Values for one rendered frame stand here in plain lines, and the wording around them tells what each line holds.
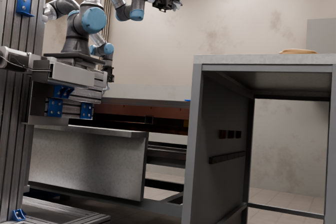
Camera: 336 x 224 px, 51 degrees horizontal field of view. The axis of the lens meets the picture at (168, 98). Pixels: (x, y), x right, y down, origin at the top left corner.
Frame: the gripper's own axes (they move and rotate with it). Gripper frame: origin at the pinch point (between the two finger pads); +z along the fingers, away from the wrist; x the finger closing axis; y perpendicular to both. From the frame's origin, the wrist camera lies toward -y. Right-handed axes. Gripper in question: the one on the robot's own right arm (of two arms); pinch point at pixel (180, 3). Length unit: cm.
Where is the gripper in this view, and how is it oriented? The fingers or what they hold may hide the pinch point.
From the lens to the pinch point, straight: 217.7
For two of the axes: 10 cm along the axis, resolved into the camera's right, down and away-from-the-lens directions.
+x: 6.3, -1.2, -7.7
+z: 7.8, 1.2, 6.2
